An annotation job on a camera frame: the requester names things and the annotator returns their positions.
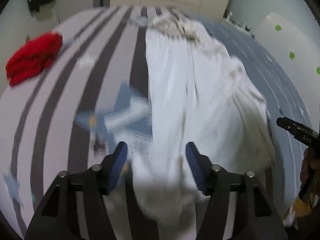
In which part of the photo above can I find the cluttered white side table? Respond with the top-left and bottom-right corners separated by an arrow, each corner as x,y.
222,9 -> 255,38

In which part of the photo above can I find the person's right hand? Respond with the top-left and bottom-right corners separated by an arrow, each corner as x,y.
299,147 -> 320,203

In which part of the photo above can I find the striped grey blue bedsheet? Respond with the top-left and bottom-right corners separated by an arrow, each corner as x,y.
1,5 -> 310,238

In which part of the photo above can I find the red folded garment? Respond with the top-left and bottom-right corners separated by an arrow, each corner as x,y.
5,32 -> 63,87

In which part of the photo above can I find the white garment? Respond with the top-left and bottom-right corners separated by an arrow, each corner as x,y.
131,13 -> 275,226

